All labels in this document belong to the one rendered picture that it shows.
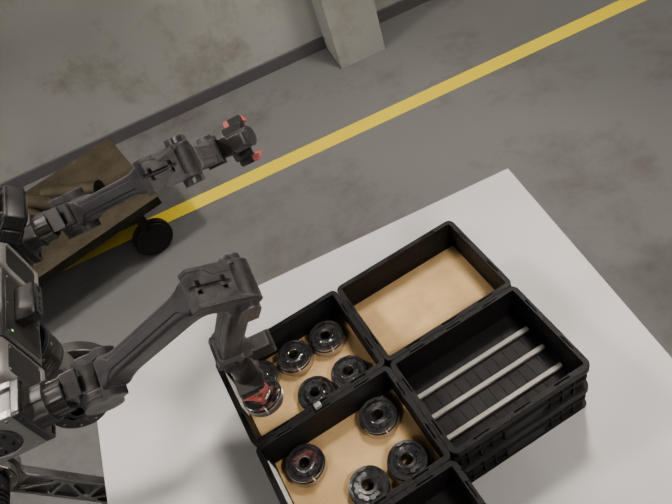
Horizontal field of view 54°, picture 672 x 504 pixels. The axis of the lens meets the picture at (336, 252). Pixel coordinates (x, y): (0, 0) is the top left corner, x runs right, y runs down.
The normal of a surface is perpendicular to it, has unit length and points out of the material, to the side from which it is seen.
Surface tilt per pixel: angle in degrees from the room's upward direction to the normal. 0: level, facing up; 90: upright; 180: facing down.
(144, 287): 0
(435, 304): 0
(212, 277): 38
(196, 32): 90
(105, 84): 90
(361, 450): 0
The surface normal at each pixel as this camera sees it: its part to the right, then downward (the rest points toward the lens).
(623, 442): -0.25, -0.61
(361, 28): 0.34, 0.67
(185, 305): -0.62, 0.00
